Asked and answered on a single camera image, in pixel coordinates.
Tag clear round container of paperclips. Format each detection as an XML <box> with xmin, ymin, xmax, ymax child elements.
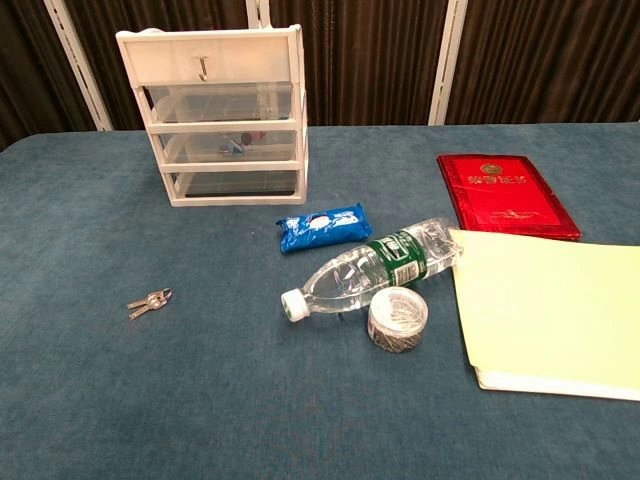
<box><xmin>367</xmin><ymin>286</ymin><xmax>431</xmax><ymax>354</ymax></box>

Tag red certificate booklet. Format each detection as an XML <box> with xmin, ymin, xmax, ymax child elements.
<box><xmin>436</xmin><ymin>153</ymin><xmax>584</xmax><ymax>242</ymax></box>

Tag blue snack packet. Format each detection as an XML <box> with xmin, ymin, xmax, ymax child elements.
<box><xmin>275</xmin><ymin>202</ymin><xmax>374</xmax><ymax>255</ymax></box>

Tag silver keys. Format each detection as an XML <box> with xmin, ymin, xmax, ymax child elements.
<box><xmin>126</xmin><ymin>287</ymin><xmax>174</xmax><ymax>321</ymax></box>

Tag white plastic drawer organizer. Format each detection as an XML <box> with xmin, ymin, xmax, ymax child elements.
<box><xmin>115</xmin><ymin>23</ymin><xmax>308</xmax><ymax>208</ymax></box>

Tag clear water bottle green label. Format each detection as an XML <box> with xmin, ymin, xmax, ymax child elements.
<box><xmin>280</xmin><ymin>216</ymin><xmax>465</xmax><ymax>324</ymax></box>

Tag dark brown curtain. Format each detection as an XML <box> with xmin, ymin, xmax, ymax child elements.
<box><xmin>0</xmin><ymin>0</ymin><xmax>640</xmax><ymax>151</ymax></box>

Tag cream file folder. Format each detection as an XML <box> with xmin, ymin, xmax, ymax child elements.
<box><xmin>448</xmin><ymin>228</ymin><xmax>640</xmax><ymax>403</ymax></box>

